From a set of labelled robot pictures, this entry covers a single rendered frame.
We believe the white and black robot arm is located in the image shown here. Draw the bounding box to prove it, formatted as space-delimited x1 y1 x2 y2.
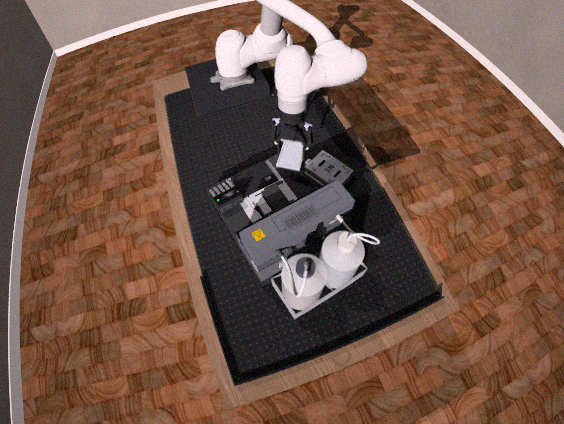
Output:
210 0 368 114

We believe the white plastic bottle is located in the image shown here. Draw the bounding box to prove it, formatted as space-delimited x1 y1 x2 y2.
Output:
281 254 327 310
319 231 365 289

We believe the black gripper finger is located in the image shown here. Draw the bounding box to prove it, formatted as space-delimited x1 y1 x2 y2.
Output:
295 122 313 160
271 117 281 155

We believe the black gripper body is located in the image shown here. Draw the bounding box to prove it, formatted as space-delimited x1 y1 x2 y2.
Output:
279 111 305 130

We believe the white curved hose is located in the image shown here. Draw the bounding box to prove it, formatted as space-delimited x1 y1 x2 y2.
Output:
342 221 380 244

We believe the white flexible hose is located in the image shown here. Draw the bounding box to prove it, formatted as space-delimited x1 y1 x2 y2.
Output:
281 256 309 298

